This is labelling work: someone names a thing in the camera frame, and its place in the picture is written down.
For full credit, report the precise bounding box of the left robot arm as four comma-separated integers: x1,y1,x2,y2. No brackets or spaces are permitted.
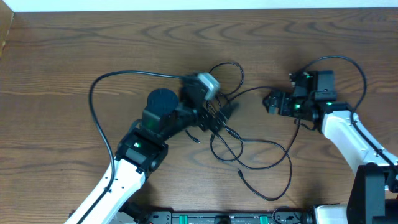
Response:
67,73,238,223

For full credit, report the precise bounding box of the camera black cable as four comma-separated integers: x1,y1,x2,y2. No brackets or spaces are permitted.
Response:
76,70,184,224
300,55,398,169

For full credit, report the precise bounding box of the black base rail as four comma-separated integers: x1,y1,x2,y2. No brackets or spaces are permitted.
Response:
105,202,317,224

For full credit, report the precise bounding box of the left camera black cable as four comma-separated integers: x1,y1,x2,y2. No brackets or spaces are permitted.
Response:
76,70,184,224

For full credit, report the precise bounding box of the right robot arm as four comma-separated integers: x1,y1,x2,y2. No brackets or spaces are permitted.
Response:
263,70,397,223

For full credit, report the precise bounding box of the right camera black cable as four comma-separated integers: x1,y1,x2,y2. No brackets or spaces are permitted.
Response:
300,55,398,169

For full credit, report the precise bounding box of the cardboard side panel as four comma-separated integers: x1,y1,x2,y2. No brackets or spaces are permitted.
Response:
0,0,14,55

